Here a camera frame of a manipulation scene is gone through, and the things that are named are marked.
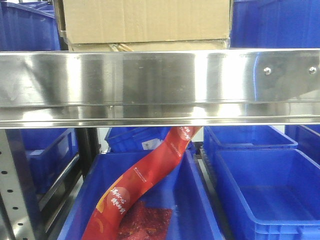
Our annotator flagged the blue bin behind right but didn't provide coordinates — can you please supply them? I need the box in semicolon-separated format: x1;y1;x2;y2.
203;125;298;166

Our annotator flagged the perforated steel shelf post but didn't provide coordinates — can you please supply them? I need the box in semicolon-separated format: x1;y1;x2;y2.
0;129;42;240

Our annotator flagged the blue bin lower left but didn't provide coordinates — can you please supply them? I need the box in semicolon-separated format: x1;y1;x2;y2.
20;128;78;194

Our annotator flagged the blue bin with red banner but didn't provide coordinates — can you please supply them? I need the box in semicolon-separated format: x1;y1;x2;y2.
58;150;223;240

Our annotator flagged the blue bin far right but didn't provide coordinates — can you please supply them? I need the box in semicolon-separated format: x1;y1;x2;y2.
284;124;320;164

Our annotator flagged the red foil packet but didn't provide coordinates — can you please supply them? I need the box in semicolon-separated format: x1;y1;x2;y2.
117;201;173;240

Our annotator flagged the tilted blue bin with label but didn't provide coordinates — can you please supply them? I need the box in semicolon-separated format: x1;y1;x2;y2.
104;126;196;153

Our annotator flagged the peeling clear packing tape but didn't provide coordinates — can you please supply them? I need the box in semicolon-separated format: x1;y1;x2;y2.
108;43;134;52

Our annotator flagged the blue bin upper right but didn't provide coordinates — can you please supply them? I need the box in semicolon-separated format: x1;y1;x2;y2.
230;0;320;49

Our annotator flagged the blue bin lower right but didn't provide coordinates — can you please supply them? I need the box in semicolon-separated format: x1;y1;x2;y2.
215;149;320;240

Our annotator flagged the blue bin upper left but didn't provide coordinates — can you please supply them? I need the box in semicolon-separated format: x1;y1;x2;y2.
0;0;61;51

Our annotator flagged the red printed banner strip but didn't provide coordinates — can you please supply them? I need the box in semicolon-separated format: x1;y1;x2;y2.
81;126;200;240

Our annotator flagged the brown cardboard box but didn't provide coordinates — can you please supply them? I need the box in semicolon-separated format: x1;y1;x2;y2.
53;0;233;52

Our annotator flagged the stainless steel shelf beam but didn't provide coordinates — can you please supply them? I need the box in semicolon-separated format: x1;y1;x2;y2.
0;48;320;129

